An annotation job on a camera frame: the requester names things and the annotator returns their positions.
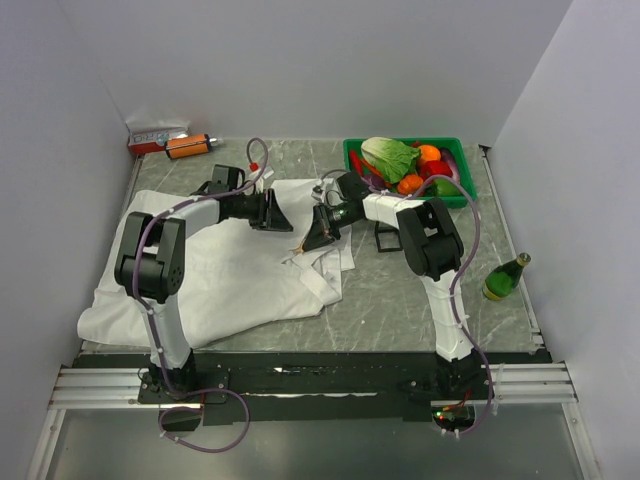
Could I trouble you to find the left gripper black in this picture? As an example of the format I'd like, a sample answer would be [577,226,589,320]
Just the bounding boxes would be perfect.
[230,188,294,233]

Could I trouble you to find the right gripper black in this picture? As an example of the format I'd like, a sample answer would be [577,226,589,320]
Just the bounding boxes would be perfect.
[303,202,360,252]

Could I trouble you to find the white garment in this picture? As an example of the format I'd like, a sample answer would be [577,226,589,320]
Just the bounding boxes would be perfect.
[77,180,355,349]

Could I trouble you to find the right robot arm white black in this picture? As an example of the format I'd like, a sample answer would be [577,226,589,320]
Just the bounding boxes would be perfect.
[299,171,480,399]

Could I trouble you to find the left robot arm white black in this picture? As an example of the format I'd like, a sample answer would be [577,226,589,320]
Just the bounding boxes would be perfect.
[114,165,294,402]

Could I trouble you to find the toy red chili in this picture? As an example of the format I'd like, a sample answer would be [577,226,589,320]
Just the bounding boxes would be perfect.
[348,150,371,176]

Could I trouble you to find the toy cabbage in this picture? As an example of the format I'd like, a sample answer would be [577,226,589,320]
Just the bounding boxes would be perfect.
[361,137,421,184]

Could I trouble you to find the toy orange bell pepper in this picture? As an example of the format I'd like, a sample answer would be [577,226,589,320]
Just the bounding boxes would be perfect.
[396,174,424,197]

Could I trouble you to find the orange cylinder tool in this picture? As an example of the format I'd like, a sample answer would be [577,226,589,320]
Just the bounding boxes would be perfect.
[165,134,221,160]

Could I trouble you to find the toy red bell pepper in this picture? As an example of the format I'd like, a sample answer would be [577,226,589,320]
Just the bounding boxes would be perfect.
[418,160,453,187]

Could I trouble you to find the toy green bell pepper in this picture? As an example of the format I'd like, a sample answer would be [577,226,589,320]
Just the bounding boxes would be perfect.
[426,178,460,197]

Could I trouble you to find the toy orange fruit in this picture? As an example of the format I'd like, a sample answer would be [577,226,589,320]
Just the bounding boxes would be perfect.
[417,145,441,166]

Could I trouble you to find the toy purple eggplant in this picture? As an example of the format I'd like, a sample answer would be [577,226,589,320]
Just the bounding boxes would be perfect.
[440,148,460,183]

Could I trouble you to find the green plastic basket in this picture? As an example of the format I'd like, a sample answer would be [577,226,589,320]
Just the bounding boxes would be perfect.
[343,137,477,208]

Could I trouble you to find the red white carton box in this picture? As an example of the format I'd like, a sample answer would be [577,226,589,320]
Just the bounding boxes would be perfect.
[126,118,189,155]

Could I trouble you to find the green glass bottle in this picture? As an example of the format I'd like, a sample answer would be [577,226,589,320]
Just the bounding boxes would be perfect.
[482,252,531,301]

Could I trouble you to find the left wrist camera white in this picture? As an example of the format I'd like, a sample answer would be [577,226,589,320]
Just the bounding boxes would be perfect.
[248,162,275,192]

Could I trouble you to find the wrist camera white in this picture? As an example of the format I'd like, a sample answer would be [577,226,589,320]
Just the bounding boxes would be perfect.
[311,179,334,204]
[248,162,275,192]

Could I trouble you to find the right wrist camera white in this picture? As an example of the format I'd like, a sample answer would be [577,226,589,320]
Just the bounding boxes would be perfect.
[311,179,334,204]

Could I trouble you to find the small black frame stand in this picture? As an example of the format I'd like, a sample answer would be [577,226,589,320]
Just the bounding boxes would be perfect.
[374,222,403,253]

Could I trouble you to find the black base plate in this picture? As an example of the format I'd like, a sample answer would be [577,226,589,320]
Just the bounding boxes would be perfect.
[69,350,553,426]

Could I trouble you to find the aluminium rail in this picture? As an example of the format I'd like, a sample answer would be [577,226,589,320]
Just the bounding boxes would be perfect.
[49,363,578,410]

